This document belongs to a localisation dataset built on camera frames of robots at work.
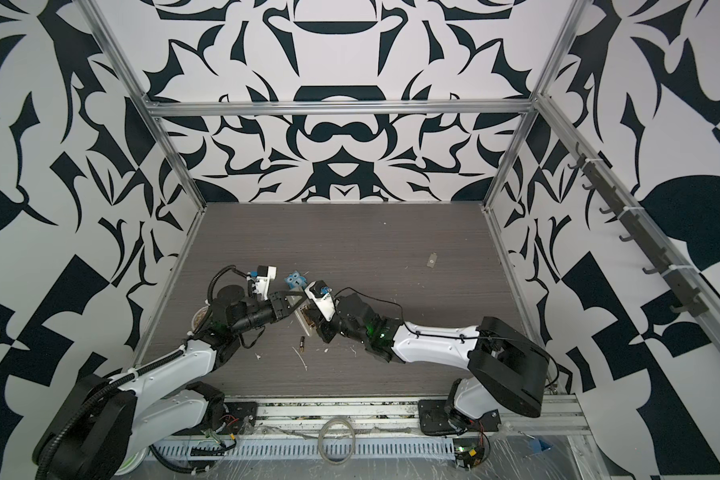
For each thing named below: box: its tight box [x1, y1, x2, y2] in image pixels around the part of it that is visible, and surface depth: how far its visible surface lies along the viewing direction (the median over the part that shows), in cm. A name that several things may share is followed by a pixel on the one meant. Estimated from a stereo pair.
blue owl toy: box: [284, 270, 308, 290], surface depth 99 cm
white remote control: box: [294, 304, 317, 337], surface depth 79 cm
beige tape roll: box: [191, 305, 209, 333], surface depth 91 cm
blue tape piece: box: [529, 438, 551, 454], surface depth 70 cm
